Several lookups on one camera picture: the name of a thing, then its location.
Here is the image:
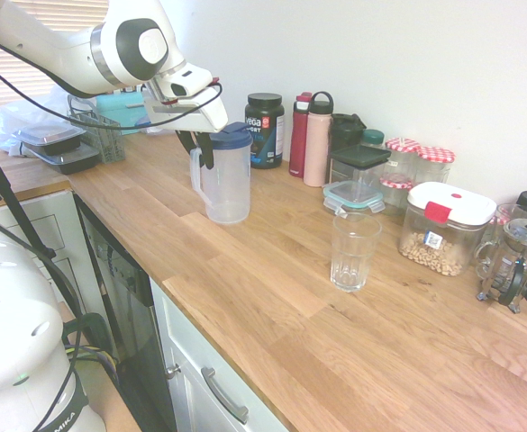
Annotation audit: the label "white cabinet with panels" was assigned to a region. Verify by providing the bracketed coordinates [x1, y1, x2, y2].
[0, 189, 114, 361]

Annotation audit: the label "white cabinet drawer front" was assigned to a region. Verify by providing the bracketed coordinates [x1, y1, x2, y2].
[149, 277, 292, 432]

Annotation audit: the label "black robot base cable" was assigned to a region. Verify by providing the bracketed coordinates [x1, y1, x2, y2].
[19, 238, 91, 432]

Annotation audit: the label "window blinds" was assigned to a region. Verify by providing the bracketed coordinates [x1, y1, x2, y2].
[0, 0, 112, 121]

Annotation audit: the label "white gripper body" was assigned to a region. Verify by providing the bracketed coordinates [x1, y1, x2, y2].
[144, 85, 230, 135]

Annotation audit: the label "clear drinking glass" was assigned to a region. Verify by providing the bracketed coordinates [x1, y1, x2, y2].
[330, 211, 383, 294]

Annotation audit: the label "teal plastic box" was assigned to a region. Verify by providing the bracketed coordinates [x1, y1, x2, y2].
[95, 91, 152, 132]

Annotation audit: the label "jar with green lid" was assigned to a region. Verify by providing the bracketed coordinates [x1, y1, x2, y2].
[360, 128, 386, 150]

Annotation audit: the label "black camera stand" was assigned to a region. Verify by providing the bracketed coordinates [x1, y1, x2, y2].
[0, 125, 58, 260]

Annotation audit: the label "glass French press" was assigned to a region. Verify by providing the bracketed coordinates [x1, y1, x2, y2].
[474, 210, 527, 315]

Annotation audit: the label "jar with red checkered lid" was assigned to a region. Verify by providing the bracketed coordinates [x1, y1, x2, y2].
[384, 137, 422, 181]
[414, 145, 457, 186]
[378, 175, 414, 216]

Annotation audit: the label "cereal container with white lid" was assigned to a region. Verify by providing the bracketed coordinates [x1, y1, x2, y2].
[397, 181, 498, 278]

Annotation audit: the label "pink bottle with black cap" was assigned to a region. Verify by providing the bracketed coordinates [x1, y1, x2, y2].
[302, 90, 335, 188]

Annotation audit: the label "yellow and green wire bundle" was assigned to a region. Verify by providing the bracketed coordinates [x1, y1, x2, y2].
[63, 312, 123, 386]

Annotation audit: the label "black Vega protein tub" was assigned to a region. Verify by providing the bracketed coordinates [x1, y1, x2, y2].
[243, 92, 286, 170]

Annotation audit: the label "red water bottle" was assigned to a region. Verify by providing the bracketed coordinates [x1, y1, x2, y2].
[288, 91, 313, 179]

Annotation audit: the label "black shaker bottle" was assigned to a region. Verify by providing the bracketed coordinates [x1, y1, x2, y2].
[330, 112, 367, 150]

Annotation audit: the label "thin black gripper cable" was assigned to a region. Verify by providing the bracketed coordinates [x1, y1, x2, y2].
[0, 30, 223, 132]

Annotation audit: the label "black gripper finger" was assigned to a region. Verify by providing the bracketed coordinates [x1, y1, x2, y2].
[175, 130, 197, 157]
[193, 130, 215, 171]

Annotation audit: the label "black takeout container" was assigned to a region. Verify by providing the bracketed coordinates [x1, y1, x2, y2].
[27, 143, 102, 176]
[11, 124, 85, 158]

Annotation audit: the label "black dishwasher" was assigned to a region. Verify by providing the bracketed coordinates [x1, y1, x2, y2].
[74, 193, 177, 432]

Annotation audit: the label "silver drawer handle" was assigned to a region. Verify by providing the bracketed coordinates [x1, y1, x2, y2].
[200, 365, 250, 425]

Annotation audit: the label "grey cutlery basket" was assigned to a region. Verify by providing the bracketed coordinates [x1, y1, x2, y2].
[67, 94, 128, 165]

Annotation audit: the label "glass container with teal lid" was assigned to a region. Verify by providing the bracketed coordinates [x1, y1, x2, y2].
[322, 180, 386, 216]

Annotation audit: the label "clear plastic bag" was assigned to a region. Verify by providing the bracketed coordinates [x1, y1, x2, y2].
[0, 84, 93, 158]

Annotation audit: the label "glass jar behind French press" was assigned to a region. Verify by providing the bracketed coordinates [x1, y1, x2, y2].
[491, 202, 527, 235]

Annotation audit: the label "clear canister with black lid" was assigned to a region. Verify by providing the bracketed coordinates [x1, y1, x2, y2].
[327, 144, 392, 193]

